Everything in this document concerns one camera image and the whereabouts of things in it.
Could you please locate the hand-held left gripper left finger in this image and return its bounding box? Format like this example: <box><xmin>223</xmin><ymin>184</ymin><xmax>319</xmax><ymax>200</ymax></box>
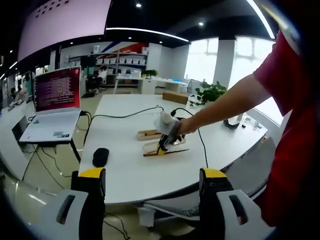
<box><xmin>32</xmin><ymin>167</ymin><xmax>106</xmax><ymax>240</ymax></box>

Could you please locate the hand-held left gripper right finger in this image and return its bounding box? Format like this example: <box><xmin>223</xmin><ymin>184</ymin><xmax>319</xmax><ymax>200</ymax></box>
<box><xmin>199</xmin><ymin>168</ymin><xmax>274</xmax><ymax>240</ymax></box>

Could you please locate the dark brown chopstick utensil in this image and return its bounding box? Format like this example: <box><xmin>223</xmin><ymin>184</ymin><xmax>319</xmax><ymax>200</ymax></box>
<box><xmin>142</xmin><ymin>148</ymin><xmax>190</xmax><ymax>158</ymax></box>

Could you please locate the grey mesh office chair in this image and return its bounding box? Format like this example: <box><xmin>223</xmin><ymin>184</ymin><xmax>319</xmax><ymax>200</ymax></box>
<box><xmin>136</xmin><ymin>136</ymin><xmax>276</xmax><ymax>227</ymax></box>

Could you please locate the brown cardboard box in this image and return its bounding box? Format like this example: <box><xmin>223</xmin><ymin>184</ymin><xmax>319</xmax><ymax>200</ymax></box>
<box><xmin>161</xmin><ymin>91</ymin><xmax>189</xmax><ymax>105</ymax></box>

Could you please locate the white background desk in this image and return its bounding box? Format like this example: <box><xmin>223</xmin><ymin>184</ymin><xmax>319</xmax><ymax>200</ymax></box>
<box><xmin>114</xmin><ymin>75</ymin><xmax>189</xmax><ymax>95</ymax></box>

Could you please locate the black computer mouse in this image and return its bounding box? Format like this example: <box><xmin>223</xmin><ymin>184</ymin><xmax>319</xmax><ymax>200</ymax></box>
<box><xmin>92</xmin><ymin>147</ymin><xmax>110</xmax><ymax>168</ymax></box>

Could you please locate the green potted plant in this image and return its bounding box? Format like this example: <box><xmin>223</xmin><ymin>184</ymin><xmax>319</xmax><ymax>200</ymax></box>
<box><xmin>194</xmin><ymin>80</ymin><xmax>228</xmax><ymax>106</ymax></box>

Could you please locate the black headset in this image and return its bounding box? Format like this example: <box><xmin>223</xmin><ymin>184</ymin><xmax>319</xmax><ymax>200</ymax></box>
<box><xmin>222</xmin><ymin>117</ymin><xmax>240</xmax><ymax>131</ymax></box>

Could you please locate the bright window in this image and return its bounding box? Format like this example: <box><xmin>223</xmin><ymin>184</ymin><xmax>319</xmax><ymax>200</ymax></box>
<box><xmin>184</xmin><ymin>37</ymin><xmax>220</xmax><ymax>84</ymax></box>
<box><xmin>227</xmin><ymin>35</ymin><xmax>285</xmax><ymax>127</ymax></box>

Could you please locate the storage shelf with white bins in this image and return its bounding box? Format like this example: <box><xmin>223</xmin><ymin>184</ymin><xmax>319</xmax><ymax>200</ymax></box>
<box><xmin>67</xmin><ymin>51</ymin><xmax>149</xmax><ymax>73</ymax></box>

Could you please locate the white laptop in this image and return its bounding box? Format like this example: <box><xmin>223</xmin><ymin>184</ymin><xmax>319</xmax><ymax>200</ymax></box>
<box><xmin>18</xmin><ymin>65</ymin><xmax>83</xmax><ymax>145</ymax></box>

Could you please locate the person in red shirt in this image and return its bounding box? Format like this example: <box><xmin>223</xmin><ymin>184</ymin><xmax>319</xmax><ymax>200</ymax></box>
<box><xmin>252</xmin><ymin>29</ymin><xmax>316</xmax><ymax>228</ymax></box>

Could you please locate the black table cable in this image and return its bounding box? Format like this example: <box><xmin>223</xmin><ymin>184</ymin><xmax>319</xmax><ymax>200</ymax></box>
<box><xmin>83</xmin><ymin>106</ymin><xmax>165</xmax><ymax>146</ymax></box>

